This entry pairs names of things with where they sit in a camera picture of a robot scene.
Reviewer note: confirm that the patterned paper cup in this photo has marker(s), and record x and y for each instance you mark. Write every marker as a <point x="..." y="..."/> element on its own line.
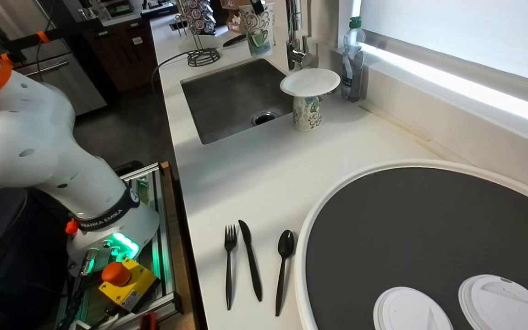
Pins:
<point x="259" y="36"/>
<point x="307" y="111"/>

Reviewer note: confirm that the chrome gooseneck tap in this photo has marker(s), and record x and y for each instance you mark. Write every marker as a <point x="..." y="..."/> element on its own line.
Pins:
<point x="298" y="36"/>

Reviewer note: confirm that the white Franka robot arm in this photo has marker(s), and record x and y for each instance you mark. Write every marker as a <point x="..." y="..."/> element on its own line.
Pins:
<point x="37" y="146"/>

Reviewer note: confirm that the white plastic cup lid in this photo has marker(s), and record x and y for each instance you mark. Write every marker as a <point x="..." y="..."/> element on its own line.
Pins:
<point x="503" y="304"/>
<point x="408" y="311"/>

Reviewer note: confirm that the white round plate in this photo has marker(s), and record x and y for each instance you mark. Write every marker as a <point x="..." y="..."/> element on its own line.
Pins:
<point x="310" y="80"/>

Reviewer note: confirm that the stainless steel sink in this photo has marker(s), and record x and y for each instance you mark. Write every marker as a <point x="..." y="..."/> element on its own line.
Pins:
<point x="228" y="100"/>

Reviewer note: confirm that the round sink drain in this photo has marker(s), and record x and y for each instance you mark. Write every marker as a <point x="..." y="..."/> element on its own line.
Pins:
<point x="263" y="117"/>

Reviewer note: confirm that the clear bottle with green cap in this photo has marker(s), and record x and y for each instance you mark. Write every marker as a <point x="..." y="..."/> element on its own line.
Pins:
<point x="354" y="66"/>

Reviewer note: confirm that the brown wooden cabinet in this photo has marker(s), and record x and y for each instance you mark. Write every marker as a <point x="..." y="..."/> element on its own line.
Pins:
<point x="118" y="55"/>

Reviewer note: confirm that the stainless steel appliance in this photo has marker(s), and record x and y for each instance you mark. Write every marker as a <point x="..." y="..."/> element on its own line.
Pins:
<point x="63" y="78"/>

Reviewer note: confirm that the bright window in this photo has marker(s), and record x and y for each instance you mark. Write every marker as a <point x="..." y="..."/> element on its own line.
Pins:
<point x="472" y="29"/>

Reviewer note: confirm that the black plastic spoon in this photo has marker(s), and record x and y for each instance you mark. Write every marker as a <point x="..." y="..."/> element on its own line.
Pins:
<point x="285" y="243"/>

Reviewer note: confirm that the black plastic knife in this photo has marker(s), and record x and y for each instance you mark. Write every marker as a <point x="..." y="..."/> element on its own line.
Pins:
<point x="252" y="262"/>

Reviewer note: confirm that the black plastic fork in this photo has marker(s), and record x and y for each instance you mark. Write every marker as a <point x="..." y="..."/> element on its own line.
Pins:
<point x="230" y="267"/>

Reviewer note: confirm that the round black tray white rim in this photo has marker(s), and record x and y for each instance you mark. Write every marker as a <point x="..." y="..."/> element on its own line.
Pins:
<point x="430" y="231"/>

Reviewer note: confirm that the yellow emergency stop button box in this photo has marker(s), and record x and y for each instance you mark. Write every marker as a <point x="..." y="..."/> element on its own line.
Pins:
<point x="127" y="284"/>

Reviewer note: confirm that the metal frame robot cart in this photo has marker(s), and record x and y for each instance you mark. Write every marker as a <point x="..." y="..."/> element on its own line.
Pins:
<point x="166" y="243"/>

